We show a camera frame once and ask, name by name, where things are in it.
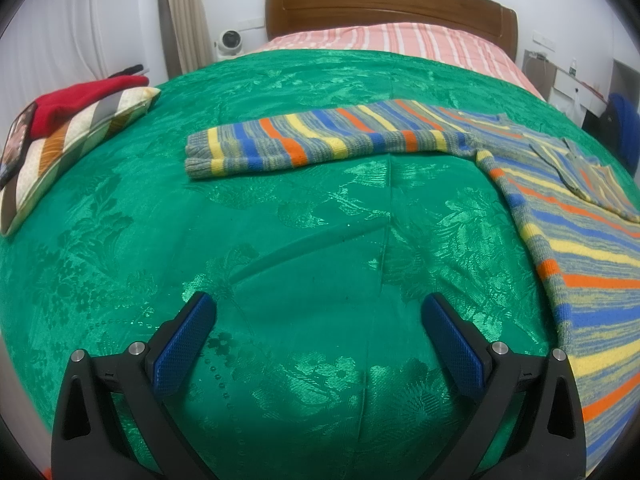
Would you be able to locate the striped pillow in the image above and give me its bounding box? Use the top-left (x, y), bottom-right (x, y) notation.
top-left (0, 86), bottom-right (162, 237)

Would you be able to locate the white desk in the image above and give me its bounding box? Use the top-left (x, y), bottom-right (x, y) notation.
top-left (549, 59), bottom-right (617, 128)

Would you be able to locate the green floral bedspread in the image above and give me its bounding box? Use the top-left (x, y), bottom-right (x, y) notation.
top-left (0, 48), bottom-right (640, 480)

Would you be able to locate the phone with printed case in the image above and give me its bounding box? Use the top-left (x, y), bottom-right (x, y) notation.
top-left (0, 102), bottom-right (39, 184)

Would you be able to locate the wooden headboard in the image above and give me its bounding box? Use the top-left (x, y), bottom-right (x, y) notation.
top-left (264, 0), bottom-right (519, 59)

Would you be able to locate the red knit cloth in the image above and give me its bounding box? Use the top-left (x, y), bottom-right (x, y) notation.
top-left (27, 75), bottom-right (150, 139)

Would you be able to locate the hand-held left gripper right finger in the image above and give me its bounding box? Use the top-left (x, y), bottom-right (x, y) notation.
top-left (421, 292), bottom-right (587, 480)

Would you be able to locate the beige curtain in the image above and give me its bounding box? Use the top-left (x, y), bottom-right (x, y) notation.
top-left (157, 0), bottom-right (212, 80)

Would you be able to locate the striped knit sweater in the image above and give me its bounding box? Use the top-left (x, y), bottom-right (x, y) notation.
top-left (184, 99), bottom-right (640, 480)

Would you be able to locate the pink striped bed sheet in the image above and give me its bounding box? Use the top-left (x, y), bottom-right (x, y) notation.
top-left (245, 22), bottom-right (547, 102)

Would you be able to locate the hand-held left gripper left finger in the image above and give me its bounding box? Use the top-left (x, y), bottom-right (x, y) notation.
top-left (50, 291), bottom-right (219, 480)

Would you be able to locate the small white fan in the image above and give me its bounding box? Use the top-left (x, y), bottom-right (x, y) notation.
top-left (215, 27), bottom-right (247, 57)

